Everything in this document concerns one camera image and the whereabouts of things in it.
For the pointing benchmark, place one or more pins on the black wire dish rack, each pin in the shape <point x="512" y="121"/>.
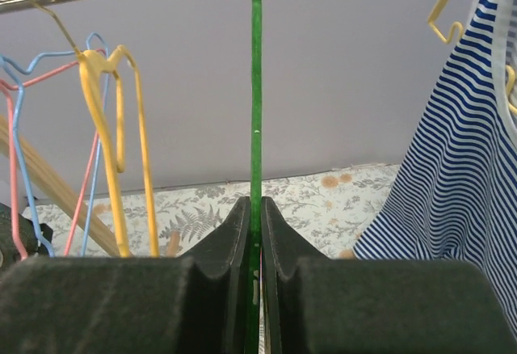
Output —
<point x="9" y="252"/>

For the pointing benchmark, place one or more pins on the pink wire hanger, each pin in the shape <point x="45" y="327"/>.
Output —
<point x="6" y="90"/>

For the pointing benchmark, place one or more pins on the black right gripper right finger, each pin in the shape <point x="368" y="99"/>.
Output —
<point x="314" y="304"/>

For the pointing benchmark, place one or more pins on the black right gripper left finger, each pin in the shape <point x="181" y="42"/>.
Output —
<point x="195" y="303"/>

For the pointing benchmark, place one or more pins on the green plastic hanger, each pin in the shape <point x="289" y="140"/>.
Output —
<point x="253" y="308"/>

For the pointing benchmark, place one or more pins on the navy white striped tank top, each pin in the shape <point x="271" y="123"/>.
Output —
<point x="454" y="196"/>

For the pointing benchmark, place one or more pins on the yellow plastic hanger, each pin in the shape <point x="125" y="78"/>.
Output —
<point x="91" y="66"/>

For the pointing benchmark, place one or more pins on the light blue wire hanger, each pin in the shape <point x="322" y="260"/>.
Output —
<point x="46" y="178"/>

